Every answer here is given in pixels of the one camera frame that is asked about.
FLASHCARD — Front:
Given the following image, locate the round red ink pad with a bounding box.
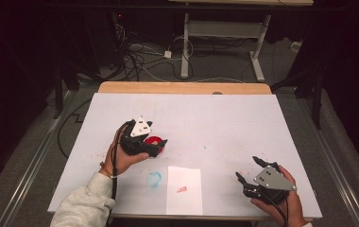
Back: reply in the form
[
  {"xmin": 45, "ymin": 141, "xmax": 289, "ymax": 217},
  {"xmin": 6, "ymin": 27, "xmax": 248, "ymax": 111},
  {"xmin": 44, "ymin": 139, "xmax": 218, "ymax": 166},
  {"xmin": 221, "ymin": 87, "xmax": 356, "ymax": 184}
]
[{"xmin": 143, "ymin": 135, "xmax": 166, "ymax": 156}]

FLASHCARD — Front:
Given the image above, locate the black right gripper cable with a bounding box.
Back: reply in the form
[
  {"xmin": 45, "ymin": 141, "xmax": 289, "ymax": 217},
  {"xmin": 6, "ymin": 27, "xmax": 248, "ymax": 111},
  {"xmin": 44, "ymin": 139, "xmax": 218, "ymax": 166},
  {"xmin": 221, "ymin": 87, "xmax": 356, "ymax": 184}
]
[{"xmin": 269, "ymin": 194, "xmax": 291, "ymax": 227}]

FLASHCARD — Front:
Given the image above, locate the black metal stand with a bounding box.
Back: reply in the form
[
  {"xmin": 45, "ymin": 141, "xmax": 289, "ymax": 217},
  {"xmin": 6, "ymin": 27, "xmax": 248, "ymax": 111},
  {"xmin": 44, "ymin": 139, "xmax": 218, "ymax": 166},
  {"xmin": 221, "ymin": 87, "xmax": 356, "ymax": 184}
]
[{"xmin": 270, "ymin": 62, "xmax": 325, "ymax": 131}]

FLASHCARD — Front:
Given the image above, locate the white floor cable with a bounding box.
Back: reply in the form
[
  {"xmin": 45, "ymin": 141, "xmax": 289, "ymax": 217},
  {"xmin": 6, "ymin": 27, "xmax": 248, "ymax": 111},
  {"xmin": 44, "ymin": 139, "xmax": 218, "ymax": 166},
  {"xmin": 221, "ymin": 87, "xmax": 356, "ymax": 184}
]
[{"xmin": 141, "ymin": 65, "xmax": 246, "ymax": 84}]

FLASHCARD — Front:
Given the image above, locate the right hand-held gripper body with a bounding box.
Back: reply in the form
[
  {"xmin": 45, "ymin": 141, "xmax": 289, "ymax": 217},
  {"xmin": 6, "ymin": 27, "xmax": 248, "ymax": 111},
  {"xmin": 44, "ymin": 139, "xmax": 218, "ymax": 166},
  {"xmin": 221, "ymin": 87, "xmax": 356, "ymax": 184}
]
[{"xmin": 243, "ymin": 162, "xmax": 298, "ymax": 204}]

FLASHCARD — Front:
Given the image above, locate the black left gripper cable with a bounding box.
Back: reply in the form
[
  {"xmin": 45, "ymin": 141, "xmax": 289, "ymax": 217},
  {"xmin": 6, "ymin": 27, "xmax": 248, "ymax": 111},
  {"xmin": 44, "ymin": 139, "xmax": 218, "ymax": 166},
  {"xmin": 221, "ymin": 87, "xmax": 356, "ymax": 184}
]
[{"xmin": 106, "ymin": 122, "xmax": 130, "ymax": 227}]

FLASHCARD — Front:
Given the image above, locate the tangle of black cables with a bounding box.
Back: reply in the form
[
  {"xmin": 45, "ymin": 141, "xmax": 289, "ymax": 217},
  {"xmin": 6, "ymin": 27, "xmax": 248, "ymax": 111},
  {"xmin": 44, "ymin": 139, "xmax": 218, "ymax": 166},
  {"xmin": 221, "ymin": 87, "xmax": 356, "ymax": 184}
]
[{"xmin": 110, "ymin": 23, "xmax": 196, "ymax": 83}]

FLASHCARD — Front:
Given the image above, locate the wooden table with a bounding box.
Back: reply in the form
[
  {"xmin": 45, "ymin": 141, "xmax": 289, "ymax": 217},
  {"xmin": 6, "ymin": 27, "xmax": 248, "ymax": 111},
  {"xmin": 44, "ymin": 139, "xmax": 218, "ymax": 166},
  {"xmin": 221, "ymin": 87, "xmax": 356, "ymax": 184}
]
[{"xmin": 86, "ymin": 80, "xmax": 315, "ymax": 222}]

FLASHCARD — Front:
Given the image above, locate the orange bracelet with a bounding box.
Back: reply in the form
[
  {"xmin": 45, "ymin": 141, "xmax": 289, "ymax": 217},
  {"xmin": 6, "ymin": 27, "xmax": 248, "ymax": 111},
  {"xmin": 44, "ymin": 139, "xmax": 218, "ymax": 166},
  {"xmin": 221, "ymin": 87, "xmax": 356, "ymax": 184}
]
[{"xmin": 98, "ymin": 161, "xmax": 115, "ymax": 179}]

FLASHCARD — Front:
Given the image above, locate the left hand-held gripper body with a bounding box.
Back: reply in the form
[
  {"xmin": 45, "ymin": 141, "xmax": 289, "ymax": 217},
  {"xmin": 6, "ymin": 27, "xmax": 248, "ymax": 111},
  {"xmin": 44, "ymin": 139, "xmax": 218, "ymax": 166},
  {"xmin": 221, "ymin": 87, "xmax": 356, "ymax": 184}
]
[{"xmin": 119, "ymin": 115, "xmax": 163, "ymax": 158}]

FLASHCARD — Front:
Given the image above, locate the white metal desk frame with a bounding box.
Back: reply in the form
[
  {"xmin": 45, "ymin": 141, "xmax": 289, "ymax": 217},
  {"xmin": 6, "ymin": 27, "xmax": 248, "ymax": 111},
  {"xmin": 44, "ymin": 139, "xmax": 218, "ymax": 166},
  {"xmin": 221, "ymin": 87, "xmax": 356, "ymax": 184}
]
[{"xmin": 167, "ymin": 0, "xmax": 315, "ymax": 83}]

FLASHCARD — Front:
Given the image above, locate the large white board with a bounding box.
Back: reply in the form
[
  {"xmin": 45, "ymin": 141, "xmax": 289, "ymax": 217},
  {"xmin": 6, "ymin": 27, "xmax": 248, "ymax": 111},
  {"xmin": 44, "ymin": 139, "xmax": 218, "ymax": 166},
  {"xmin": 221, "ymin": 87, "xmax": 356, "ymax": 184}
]
[{"xmin": 47, "ymin": 92, "xmax": 323, "ymax": 219}]

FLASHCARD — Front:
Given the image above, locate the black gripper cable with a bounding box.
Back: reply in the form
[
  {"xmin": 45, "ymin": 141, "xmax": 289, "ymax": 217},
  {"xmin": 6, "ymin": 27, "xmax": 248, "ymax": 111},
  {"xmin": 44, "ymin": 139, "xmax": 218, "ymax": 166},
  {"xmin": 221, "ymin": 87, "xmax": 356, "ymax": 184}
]
[
  {"xmin": 269, "ymin": 194, "xmax": 291, "ymax": 227},
  {"xmin": 106, "ymin": 122, "xmax": 130, "ymax": 227}
]

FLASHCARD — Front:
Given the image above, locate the metal floor rail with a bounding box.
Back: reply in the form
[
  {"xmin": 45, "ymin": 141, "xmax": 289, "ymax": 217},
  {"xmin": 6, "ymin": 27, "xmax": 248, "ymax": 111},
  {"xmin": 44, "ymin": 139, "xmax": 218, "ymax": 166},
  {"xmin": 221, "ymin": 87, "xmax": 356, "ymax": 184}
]
[
  {"xmin": 297, "ymin": 97, "xmax": 359, "ymax": 227},
  {"xmin": 0, "ymin": 89, "xmax": 77, "ymax": 227}
]

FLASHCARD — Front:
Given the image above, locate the white paper sheet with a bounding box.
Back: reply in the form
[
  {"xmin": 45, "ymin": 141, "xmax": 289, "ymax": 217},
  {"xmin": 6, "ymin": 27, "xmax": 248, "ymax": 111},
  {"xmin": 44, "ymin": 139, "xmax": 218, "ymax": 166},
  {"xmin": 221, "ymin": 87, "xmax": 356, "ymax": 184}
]
[{"xmin": 165, "ymin": 166, "xmax": 204, "ymax": 217}]

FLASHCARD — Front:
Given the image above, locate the person's right hand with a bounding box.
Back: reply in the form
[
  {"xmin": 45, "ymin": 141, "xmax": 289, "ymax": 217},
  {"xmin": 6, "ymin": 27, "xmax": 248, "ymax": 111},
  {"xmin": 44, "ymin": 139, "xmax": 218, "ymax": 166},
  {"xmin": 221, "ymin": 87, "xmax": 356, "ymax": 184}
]
[{"xmin": 250, "ymin": 166, "xmax": 308, "ymax": 227}]

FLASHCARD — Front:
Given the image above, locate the person's left hand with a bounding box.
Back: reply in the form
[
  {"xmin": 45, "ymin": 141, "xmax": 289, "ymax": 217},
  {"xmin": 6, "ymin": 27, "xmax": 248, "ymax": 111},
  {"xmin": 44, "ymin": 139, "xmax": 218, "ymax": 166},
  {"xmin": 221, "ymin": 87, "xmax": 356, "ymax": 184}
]
[{"xmin": 99, "ymin": 126, "xmax": 150, "ymax": 178}]

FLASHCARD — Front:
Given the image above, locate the black floor cable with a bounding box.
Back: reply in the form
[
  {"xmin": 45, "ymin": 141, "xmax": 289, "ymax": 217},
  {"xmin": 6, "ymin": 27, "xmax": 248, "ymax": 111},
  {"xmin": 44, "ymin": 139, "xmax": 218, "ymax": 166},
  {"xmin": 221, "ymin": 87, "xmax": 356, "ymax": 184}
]
[{"xmin": 57, "ymin": 98, "xmax": 93, "ymax": 159}]

